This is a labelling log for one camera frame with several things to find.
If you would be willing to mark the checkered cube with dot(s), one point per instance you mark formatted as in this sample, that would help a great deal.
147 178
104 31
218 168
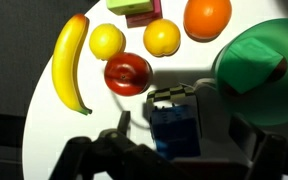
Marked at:
173 96

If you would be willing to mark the blue block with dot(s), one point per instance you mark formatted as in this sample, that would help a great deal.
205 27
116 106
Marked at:
174 131

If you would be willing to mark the green plastic bowl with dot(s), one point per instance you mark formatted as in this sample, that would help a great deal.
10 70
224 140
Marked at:
267 104

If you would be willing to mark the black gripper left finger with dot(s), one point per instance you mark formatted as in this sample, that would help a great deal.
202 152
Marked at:
123 124

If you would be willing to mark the green block in bowl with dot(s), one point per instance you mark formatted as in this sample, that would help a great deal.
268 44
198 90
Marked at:
247 63

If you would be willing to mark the red-orange block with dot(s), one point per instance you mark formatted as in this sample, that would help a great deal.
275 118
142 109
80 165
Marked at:
278 72

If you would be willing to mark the magenta block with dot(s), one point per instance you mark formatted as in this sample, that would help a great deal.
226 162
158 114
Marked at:
143 19

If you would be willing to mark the yellow peach fruit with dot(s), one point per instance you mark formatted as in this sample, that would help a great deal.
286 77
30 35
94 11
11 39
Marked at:
162 37

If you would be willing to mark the yellow banana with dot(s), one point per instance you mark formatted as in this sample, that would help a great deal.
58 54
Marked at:
65 61

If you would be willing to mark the yellow lemon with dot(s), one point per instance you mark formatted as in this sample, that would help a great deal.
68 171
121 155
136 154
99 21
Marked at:
105 41

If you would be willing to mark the lime green block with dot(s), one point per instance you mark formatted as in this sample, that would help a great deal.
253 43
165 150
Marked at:
128 7

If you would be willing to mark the orange fruit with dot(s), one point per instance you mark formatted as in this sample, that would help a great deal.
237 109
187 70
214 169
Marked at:
206 19

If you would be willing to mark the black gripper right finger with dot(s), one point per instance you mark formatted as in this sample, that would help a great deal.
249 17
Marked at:
265 151

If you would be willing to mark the round white table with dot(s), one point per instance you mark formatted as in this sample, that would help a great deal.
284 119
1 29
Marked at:
50 124

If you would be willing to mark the red apple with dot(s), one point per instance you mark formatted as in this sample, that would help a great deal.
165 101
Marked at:
127 74

